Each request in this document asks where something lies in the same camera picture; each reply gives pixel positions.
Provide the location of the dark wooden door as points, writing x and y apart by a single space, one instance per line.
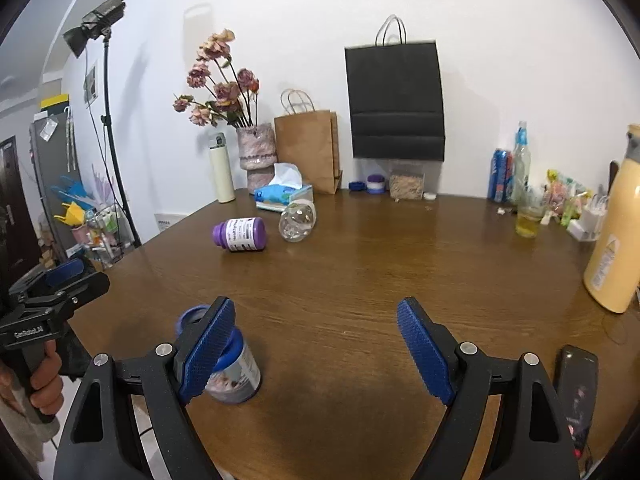
15 210

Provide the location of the pile of colourful candy packets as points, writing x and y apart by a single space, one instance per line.
562 195

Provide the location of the blue tissue box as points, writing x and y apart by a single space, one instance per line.
280 195

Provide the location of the grey refrigerator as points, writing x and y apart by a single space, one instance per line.
50 170

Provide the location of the small blue lid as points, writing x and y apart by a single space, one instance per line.
357 186

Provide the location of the dried pink flowers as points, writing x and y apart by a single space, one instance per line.
220 92

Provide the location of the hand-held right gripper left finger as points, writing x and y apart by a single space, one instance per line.
207 350

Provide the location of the black paper bag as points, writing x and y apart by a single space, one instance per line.
395 95

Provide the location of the clear glass cup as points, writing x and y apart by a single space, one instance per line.
297 222

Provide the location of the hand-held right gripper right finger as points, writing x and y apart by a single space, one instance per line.
425 355

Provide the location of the large yellow thermos bottle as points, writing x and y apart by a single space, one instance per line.
615 250

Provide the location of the person's left forearm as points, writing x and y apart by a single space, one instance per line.
22 435

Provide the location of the yellow and black box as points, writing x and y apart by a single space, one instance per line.
55 101

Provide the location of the purple pill bottle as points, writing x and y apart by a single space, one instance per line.
242 234

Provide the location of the person's left hand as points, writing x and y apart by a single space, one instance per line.
46 385

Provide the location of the blue drink can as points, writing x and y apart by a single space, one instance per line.
497 177
510 180

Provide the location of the black smartphone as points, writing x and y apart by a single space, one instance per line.
575 390

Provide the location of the glass of yellow liquid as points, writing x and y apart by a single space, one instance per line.
529 222

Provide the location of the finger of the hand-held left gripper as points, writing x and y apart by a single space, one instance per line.
65 270
85 287

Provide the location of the cluttered storage rack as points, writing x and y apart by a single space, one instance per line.
95 230

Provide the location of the brown paper bag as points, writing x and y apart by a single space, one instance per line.
305 150

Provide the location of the clear plastic bottle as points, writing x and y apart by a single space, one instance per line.
521 170

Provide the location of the cream thermos flask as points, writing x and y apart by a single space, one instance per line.
222 175

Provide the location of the white charger block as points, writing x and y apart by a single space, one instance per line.
590 220

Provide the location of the black studio light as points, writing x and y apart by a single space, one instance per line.
97 22

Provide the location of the white wall socket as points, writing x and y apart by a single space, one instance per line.
170 222

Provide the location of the small purple and white jar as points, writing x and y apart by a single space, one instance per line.
375 185

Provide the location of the blue-lidded clear jar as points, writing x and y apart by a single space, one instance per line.
245 375

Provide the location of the pink mottled vase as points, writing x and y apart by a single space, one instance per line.
256 157

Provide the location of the clear box of grains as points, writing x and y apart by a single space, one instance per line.
406 185

